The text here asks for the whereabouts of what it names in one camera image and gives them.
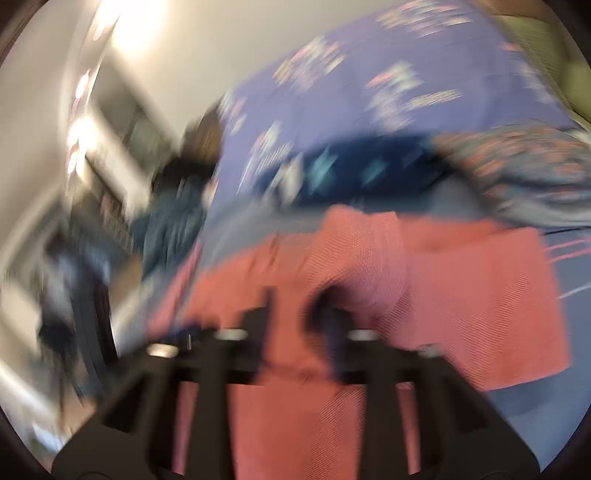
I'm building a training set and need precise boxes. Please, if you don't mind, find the navy star plush blanket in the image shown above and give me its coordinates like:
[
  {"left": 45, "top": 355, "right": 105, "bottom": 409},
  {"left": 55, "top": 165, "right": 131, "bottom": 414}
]
[{"left": 249, "top": 134, "right": 455, "bottom": 205}]

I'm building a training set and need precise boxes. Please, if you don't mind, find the purple tree print blanket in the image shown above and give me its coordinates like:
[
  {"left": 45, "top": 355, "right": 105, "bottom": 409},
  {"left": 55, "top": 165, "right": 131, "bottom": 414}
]
[{"left": 203, "top": 0, "right": 574, "bottom": 222}]

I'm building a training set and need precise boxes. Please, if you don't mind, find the pink mesh garment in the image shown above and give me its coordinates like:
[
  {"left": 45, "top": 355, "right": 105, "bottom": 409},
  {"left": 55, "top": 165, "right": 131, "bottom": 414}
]
[{"left": 148, "top": 205, "right": 572, "bottom": 480}]

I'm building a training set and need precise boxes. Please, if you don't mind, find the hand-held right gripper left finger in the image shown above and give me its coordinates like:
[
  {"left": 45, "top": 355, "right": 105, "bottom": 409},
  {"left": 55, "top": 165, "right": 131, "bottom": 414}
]
[{"left": 51, "top": 287, "right": 279, "bottom": 480}]

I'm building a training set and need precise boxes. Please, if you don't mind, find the grey striped bedsheet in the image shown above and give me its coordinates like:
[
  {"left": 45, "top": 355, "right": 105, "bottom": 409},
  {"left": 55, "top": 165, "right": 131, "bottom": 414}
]
[{"left": 115, "top": 185, "right": 591, "bottom": 472}]

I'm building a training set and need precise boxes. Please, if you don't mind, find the large green pillow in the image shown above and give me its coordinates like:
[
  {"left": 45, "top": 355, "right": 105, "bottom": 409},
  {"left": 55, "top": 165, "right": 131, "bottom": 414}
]
[{"left": 499, "top": 14, "right": 591, "bottom": 121}]

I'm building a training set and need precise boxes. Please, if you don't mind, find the teal cloth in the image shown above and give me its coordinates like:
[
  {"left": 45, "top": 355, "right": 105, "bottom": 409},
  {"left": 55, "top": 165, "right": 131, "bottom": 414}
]
[{"left": 131, "top": 179, "right": 209, "bottom": 278}]

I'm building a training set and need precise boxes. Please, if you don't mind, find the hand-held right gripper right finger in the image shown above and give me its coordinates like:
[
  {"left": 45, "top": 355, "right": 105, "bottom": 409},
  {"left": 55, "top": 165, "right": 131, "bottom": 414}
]
[{"left": 307, "top": 294, "right": 540, "bottom": 480}]

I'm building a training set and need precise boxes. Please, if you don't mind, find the floral folded cloth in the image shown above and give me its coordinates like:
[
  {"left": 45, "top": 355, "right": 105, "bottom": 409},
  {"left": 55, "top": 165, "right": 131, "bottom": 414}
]
[{"left": 434, "top": 124, "right": 591, "bottom": 228}]

